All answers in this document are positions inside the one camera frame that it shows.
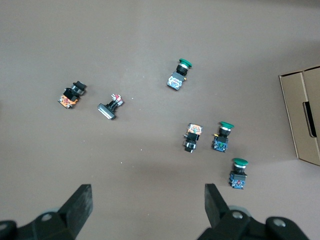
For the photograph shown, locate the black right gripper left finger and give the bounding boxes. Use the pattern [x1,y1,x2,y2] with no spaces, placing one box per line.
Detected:
[0,184,94,240]

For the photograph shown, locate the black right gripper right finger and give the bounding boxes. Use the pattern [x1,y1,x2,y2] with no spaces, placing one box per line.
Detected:
[197,183,311,240]

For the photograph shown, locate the green mushroom pushbutton blue block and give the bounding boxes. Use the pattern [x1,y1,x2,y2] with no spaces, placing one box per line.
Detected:
[166,58,194,91]
[211,121,235,153]
[227,157,249,190]

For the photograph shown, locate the black square pushbutton red terminals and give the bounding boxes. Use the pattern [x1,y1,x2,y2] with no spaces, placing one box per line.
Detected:
[97,93,125,122]

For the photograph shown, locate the brown cardboard box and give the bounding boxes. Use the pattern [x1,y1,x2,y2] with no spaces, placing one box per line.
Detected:
[278,65,320,167]

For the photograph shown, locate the black selector switch orange block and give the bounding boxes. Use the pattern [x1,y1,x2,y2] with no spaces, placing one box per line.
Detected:
[183,122,204,154]
[57,80,88,110]

